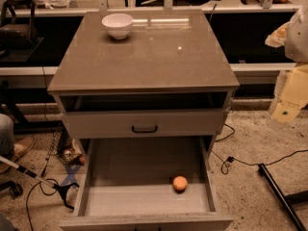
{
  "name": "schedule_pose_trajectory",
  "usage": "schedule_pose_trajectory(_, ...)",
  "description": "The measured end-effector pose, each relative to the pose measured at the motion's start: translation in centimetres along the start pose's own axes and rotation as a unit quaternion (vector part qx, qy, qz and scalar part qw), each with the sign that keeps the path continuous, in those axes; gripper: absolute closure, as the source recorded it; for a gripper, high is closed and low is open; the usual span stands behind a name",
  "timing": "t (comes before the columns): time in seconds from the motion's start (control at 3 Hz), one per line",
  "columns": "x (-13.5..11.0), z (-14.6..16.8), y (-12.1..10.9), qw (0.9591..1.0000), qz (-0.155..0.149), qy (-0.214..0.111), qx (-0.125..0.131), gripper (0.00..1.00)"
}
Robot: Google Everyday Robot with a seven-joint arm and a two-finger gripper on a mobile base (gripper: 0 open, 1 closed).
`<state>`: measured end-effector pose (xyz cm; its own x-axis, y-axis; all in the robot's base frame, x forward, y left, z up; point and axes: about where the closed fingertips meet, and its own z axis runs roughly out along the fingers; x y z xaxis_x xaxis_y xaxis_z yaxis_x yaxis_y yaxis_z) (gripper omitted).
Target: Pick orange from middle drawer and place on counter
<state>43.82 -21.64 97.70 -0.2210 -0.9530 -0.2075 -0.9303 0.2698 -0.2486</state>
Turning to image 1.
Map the open grey middle drawer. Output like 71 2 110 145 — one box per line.
58 136 235 231

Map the closed grey top drawer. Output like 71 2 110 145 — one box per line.
62 110 227 139

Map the black metal stand leg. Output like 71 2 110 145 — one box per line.
258 164 308 231

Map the black reacher grabber tool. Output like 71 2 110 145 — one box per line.
0 156 78 210

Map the black drawer handle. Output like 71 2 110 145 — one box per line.
131 125 158 134

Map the brown shoe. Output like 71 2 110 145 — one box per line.
0 137 35 174

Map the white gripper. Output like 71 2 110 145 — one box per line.
265 22 308 129

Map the grey drawer cabinet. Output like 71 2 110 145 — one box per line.
46 9 241 231

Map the white ceramic bowl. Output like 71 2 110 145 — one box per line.
102 13 133 39

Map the black chair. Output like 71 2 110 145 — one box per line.
0 0 43 63

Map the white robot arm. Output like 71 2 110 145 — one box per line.
265 4 308 128

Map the black floor cable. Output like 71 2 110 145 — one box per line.
210 123 308 175

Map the wire basket with items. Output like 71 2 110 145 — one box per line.
48 125 85 166

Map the grey trouser leg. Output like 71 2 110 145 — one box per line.
0 114 14 158

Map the orange fruit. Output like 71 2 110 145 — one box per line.
172 176 188 192

